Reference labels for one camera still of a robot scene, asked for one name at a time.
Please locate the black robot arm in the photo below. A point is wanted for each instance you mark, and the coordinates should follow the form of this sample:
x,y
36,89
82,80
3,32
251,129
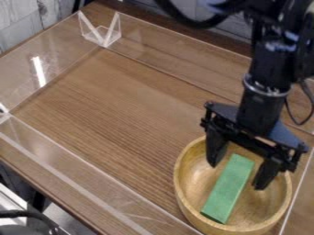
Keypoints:
x,y
282,44

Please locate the green rectangular block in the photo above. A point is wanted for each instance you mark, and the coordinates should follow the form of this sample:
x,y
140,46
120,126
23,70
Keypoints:
x,y
227,189

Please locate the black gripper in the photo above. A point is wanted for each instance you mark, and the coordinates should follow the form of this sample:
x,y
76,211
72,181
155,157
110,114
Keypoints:
x,y
251,125

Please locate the brown wooden bowl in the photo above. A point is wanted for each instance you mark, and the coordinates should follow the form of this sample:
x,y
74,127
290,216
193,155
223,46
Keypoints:
x,y
259,209

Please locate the clear acrylic corner bracket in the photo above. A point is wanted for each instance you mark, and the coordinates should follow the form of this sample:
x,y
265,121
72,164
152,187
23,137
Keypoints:
x,y
104,36

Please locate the clear acrylic tray wall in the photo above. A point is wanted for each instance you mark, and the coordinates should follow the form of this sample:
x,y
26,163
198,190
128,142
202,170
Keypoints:
x,y
96,119

